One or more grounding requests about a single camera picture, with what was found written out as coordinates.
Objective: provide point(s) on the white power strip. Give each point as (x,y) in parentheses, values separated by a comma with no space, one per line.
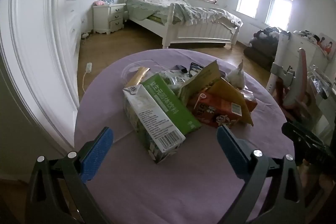
(89,67)

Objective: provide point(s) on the orange snack packet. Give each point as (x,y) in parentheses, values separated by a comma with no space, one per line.
(229,92)

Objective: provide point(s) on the grey patterned blanket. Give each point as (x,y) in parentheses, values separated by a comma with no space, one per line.
(199,12)

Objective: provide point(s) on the picture with figures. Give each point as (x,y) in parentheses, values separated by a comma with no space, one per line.
(326,47)

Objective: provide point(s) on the white nightstand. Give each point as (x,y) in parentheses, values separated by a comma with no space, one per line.
(110,16)

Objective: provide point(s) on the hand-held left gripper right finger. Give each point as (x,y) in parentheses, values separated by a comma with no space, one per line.
(231,151)

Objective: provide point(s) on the purple tablecloth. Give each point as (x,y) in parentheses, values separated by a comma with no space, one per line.
(131,200)

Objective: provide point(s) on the gold stick packet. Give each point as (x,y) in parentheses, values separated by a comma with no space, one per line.
(139,76)

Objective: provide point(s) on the white wardrobe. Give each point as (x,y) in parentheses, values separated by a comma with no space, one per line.
(39,43)

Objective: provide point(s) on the dark armchair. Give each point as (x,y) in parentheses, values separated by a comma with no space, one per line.
(260,52)

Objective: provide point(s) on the grey and red chair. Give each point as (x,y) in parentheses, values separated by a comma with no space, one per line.
(298,82)

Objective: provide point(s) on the dark blue snack packet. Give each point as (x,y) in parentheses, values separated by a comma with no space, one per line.
(195,69)

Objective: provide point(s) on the clear plastic wrapper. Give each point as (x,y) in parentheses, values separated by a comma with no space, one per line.
(173,79)

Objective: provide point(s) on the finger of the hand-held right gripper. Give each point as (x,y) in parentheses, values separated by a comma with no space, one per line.
(296,131)

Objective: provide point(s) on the pink soft toy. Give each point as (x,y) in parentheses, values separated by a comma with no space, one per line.
(100,2)

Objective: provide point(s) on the pile of clothes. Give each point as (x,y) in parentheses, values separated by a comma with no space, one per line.
(267,33)

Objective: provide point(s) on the white wooden bed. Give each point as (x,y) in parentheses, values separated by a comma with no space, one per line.
(199,29)

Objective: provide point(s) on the white crumpled plastic bag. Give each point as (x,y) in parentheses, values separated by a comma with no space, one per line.
(236,77)

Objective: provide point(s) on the green and white drink carton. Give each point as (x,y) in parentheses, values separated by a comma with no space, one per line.
(157,119)

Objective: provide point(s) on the red cartoon milk carton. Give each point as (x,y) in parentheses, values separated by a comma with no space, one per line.
(212,111)

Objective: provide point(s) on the brown paper bag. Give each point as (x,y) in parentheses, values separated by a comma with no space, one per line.
(202,77)

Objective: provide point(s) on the white dresser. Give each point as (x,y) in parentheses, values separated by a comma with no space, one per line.
(304,48)

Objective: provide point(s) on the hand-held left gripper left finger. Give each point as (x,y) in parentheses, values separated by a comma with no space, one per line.
(97,153)

